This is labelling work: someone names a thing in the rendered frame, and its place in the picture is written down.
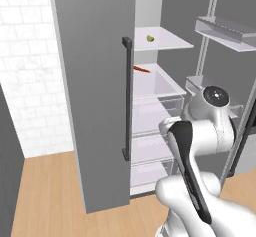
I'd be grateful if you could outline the clear fridge drawer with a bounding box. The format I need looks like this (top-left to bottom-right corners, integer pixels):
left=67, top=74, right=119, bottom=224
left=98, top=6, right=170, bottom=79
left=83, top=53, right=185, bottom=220
left=129, top=133, right=177, bottom=189
left=131, top=93, right=186, bottom=137

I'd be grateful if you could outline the large glass fridge shelf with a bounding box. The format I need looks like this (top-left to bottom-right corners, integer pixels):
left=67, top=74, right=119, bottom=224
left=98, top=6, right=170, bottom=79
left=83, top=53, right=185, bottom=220
left=132, top=62, right=188, bottom=100

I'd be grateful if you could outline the grey closed fridge door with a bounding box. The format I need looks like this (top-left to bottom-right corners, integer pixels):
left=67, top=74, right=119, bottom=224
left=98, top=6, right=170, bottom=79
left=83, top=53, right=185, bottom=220
left=49, top=0, right=137, bottom=215

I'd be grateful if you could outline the small glass fridge shelf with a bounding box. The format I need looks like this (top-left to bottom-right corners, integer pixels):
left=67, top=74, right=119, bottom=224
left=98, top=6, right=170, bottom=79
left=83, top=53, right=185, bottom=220
left=133, top=26, right=195, bottom=52

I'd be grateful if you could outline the grey fridge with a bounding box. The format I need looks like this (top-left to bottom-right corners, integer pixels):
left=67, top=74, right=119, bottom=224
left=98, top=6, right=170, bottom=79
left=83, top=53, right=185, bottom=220
left=129, top=0, right=214, bottom=199

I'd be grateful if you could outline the grey open fridge door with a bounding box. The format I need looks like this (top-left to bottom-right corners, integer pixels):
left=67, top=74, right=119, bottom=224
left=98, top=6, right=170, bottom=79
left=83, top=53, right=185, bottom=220
left=159, top=0, right=256, bottom=179

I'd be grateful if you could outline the orange carrot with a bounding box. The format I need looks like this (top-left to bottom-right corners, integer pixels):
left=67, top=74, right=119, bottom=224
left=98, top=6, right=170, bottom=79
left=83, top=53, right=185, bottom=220
left=132, top=64, right=152, bottom=74

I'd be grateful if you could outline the clear high door bin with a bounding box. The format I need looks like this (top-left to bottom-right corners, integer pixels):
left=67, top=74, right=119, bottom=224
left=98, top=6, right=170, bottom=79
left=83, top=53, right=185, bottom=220
left=194, top=15, right=256, bottom=53

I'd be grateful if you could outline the dark grey cabinet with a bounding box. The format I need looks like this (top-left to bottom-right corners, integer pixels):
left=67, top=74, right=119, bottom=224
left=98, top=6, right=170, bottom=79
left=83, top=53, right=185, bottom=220
left=0, top=83, right=26, bottom=237

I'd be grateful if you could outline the black fridge door handle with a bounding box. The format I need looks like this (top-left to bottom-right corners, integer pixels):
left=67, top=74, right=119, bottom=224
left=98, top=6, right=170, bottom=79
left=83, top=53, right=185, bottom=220
left=121, top=36, right=135, bottom=162

